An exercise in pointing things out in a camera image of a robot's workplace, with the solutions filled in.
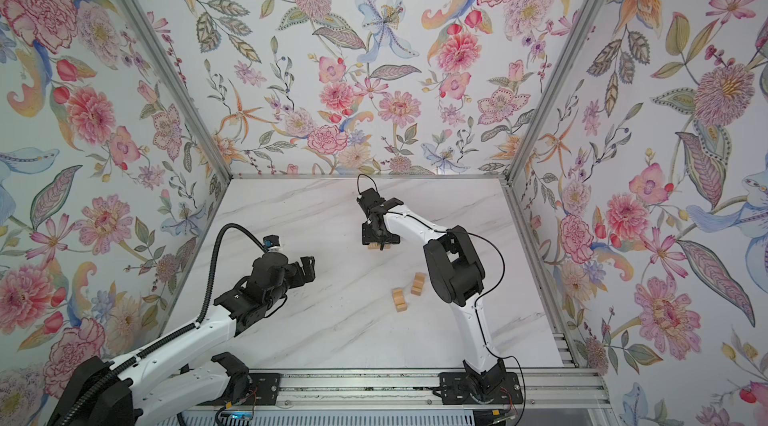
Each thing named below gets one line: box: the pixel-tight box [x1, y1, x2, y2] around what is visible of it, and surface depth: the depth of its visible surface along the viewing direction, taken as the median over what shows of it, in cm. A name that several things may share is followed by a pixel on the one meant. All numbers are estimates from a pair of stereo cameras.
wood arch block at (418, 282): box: [411, 272, 425, 296], surface depth 95 cm
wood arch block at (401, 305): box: [393, 288, 408, 313], surface depth 90 cm
